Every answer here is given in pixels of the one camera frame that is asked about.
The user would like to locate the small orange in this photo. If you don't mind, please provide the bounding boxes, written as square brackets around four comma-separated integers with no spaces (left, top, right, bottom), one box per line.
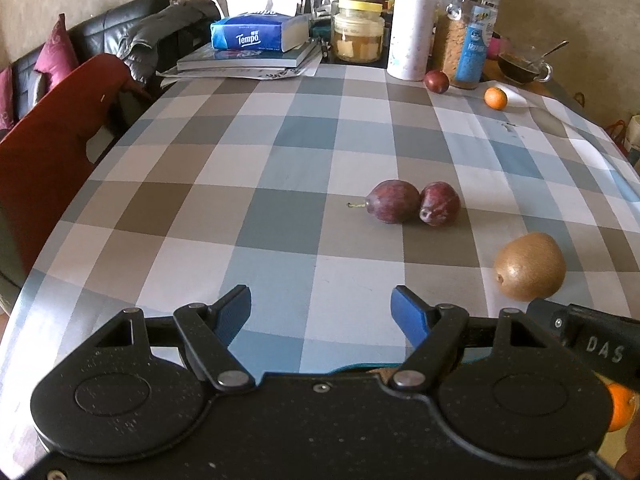
[484,86,509,111]

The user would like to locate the red shopping bag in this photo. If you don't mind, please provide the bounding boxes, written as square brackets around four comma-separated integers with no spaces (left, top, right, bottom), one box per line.
[607,119,629,152]

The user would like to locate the black leather sofa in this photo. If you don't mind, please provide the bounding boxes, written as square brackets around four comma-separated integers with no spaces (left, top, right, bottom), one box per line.
[0,0,171,132]

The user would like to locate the dark red plum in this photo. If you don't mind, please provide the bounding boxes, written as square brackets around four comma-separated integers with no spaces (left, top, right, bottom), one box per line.
[424,70,451,95]
[418,181,461,227]
[347,179,421,225]

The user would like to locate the metal spoon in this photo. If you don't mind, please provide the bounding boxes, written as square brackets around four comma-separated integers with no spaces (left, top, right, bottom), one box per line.
[537,40,570,61]

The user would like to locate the stack of books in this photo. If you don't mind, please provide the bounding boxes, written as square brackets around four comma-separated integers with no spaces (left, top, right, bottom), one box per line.
[176,40,324,72]

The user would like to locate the purple cushion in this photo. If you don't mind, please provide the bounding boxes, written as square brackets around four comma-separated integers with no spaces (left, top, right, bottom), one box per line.
[33,13,80,92]
[0,64,16,131]

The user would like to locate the yellow lid glass jar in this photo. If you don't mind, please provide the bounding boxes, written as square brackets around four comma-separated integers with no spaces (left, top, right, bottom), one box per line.
[331,0,386,64]

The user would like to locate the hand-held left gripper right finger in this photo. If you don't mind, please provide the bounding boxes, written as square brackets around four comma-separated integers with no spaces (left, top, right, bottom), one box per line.
[389,285,551,392]

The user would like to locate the large orange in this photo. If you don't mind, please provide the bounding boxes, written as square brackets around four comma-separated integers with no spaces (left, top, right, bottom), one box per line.
[606,382,636,431]

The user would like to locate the white bottle purple lid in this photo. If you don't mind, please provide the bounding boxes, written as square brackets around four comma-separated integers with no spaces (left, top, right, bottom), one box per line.
[386,0,439,82]

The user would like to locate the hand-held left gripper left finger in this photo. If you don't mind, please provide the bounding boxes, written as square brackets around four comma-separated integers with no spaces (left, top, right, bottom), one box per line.
[95,284,257,393]

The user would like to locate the white shopping bag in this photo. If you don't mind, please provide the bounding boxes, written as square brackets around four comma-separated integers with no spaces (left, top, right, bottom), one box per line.
[624,114,640,171]

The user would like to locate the glass cup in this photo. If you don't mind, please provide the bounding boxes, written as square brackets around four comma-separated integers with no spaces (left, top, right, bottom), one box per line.
[497,45,554,85]

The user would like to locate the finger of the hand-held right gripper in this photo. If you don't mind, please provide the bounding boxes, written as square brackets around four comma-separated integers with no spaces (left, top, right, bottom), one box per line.
[528,297,571,331]

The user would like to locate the red chair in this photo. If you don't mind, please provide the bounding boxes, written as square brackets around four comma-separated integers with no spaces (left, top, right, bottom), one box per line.
[0,53,152,282]

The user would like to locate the checkered tablecloth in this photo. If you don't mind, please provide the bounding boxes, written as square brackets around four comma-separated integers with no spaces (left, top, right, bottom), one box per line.
[0,62,640,466]

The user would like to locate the grey jacket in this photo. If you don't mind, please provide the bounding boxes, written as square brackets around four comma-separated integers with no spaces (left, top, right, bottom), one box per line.
[117,0,221,86]

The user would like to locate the blue tissue box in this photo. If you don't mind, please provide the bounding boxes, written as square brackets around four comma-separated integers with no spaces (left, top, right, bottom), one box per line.
[210,0,311,54]

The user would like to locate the brown kiwi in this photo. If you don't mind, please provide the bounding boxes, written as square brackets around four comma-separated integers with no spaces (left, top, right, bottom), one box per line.
[493,232,567,303]

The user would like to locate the clip top glass jar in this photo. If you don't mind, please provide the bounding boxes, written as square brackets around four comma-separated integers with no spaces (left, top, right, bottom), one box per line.
[432,0,503,90]

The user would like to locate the folded newspaper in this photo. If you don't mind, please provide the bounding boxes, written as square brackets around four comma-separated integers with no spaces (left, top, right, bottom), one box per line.
[157,57,324,81]

